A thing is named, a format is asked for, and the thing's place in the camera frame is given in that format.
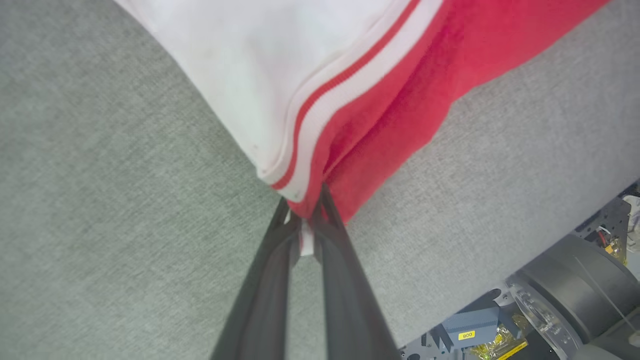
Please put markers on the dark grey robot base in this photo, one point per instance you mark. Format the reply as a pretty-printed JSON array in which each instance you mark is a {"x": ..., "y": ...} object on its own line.
[{"x": 580, "y": 285}]

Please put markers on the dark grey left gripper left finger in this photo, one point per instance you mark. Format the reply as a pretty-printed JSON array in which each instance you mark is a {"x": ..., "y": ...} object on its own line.
[{"x": 260, "y": 310}]

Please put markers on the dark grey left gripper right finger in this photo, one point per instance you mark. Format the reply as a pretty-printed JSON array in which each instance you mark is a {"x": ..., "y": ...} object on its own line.
[{"x": 350, "y": 310}]

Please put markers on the yellow taped wiring bundle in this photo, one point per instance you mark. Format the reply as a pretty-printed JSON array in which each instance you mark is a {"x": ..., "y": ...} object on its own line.
[{"x": 500, "y": 346}]

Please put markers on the grey box with yellow label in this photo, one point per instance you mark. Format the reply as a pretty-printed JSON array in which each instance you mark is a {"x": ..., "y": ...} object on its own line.
[{"x": 470, "y": 325}]

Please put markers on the red and white shirt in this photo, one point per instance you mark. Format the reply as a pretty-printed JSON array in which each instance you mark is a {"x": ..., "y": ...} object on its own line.
[{"x": 310, "y": 65}]

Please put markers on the grey fabric sofa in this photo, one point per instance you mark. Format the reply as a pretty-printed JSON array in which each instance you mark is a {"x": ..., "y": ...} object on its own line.
[{"x": 100, "y": 200}]

